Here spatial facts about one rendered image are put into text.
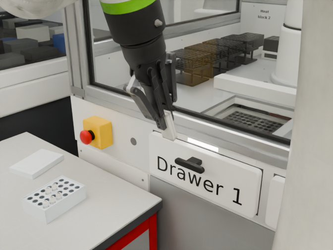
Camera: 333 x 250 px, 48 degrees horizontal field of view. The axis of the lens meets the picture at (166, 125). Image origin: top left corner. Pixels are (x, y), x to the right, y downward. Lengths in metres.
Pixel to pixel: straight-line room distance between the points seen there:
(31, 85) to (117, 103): 0.54
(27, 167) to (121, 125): 0.30
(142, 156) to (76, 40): 0.35
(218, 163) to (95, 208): 0.33
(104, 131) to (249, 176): 0.42
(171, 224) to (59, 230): 0.29
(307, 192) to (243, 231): 0.62
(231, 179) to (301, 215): 0.54
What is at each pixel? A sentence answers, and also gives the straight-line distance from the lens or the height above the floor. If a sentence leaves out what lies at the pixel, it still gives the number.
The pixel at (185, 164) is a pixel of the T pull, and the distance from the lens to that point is 0.80.
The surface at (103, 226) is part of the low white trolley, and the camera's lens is 0.88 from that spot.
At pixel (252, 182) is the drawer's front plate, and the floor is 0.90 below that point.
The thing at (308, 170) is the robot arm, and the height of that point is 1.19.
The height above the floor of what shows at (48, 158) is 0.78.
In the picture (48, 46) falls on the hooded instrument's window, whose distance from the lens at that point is 1.49.
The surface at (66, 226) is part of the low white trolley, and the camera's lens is 0.90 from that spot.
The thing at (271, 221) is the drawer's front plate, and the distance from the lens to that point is 0.80.
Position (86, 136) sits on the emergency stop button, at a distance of 1.00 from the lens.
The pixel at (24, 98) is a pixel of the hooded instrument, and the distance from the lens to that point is 1.45.
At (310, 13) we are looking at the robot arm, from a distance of 0.23.
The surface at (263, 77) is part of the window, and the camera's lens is 0.72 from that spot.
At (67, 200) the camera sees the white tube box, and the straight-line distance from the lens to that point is 0.93.
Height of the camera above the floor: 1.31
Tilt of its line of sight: 24 degrees down
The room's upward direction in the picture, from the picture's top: straight up
